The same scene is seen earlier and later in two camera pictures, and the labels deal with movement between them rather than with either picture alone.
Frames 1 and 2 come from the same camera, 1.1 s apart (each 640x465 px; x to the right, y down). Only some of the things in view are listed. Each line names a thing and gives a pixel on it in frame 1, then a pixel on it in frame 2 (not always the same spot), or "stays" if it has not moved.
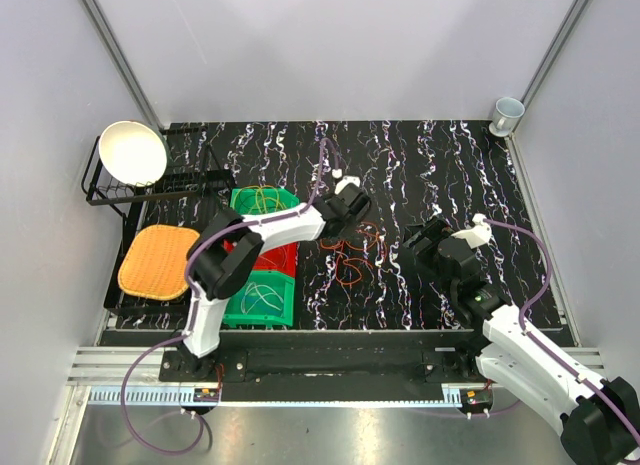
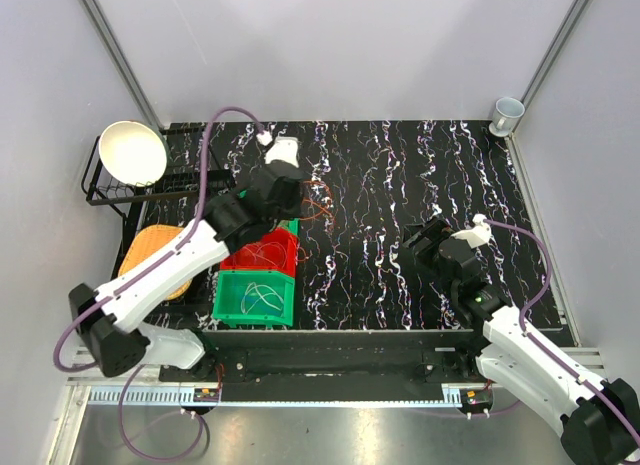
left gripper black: (353, 220) → (295, 211)
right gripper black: (434, 229) stays
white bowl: (132, 153) stays
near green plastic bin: (268, 298) stays
